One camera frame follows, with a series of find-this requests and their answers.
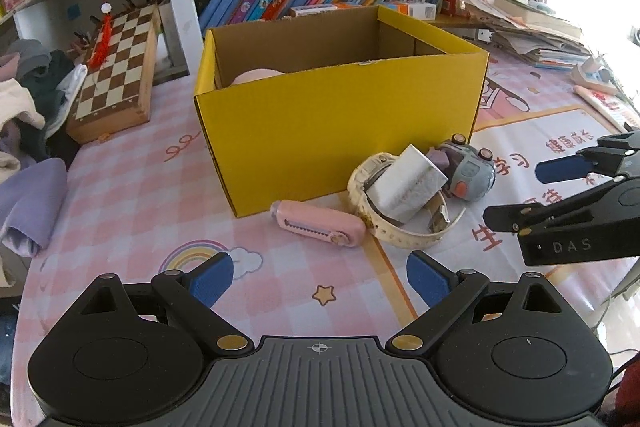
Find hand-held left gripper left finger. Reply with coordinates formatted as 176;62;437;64
77;251;257;355

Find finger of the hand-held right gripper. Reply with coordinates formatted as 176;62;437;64
482;177;640;235
535;132;640;184

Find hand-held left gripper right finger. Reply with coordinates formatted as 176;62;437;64
385;251;569;355

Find cream wrist watch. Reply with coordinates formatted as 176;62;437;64
347;152;467;250

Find grey toy car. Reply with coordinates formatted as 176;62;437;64
429;134;497;204

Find white charger block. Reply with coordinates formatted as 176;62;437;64
365;144;449;224

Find pink utility knife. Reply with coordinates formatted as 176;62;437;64
270;199;366;248

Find yellow cardboard box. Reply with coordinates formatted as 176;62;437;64
193;4;491;219

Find pink plush toy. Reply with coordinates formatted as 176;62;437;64
230;68;286;88

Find pink checked desktop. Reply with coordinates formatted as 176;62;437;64
10;34;640;338

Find pink booklet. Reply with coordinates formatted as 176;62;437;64
572;84;640;132

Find white power strip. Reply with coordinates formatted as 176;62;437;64
570;56;621;96

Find stack of papers and books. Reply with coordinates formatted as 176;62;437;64
459;0;593;72

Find person's red clothing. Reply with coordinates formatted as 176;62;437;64
597;372;640;427

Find purple cloth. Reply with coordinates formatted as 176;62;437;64
0;157;69;258

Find wooden chessboard box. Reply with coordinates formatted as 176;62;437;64
65;3;163;145

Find red tassel ornament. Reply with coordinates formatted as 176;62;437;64
86;2;117;68

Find pile of clothes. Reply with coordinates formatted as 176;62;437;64
0;38;91;168

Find long orange white carton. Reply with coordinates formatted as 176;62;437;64
289;3;338;18

